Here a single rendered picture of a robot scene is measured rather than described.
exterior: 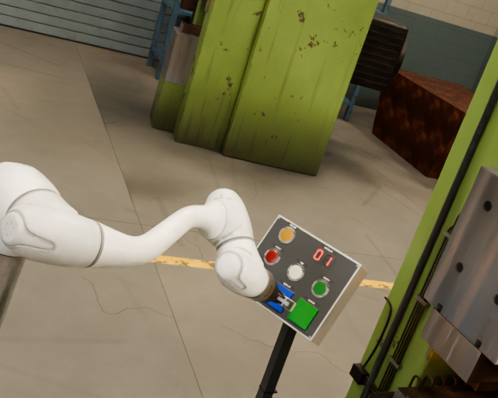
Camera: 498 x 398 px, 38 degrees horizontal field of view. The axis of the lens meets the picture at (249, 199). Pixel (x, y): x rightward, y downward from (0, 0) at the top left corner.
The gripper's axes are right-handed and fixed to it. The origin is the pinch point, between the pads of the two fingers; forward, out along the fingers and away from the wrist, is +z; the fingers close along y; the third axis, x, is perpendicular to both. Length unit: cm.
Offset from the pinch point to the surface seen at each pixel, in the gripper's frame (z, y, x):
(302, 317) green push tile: 12.5, 0.6, -0.9
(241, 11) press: 272, -318, 182
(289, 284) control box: 13.3, -9.4, 5.2
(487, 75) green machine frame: -6, 14, 85
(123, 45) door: 451, -604, 148
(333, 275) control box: 13.3, 1.0, 15.0
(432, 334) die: 3.6, 38.7, 15.4
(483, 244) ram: -12, 41, 40
